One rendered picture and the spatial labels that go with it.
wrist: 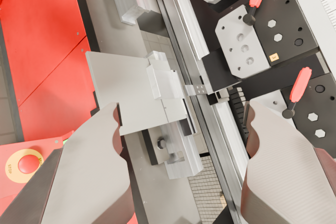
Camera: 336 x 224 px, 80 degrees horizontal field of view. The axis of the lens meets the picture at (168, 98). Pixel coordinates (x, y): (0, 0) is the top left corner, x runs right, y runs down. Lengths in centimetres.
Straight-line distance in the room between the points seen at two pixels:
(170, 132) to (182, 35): 45
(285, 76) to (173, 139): 60
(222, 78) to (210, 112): 31
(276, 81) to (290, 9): 57
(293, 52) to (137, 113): 34
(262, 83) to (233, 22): 57
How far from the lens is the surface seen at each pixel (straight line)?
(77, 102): 76
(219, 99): 77
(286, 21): 48
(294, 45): 47
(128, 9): 76
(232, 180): 86
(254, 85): 104
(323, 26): 48
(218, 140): 83
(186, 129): 60
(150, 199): 61
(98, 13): 73
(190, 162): 61
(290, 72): 101
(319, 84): 46
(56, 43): 88
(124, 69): 48
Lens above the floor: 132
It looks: 36 degrees down
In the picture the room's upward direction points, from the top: 65 degrees clockwise
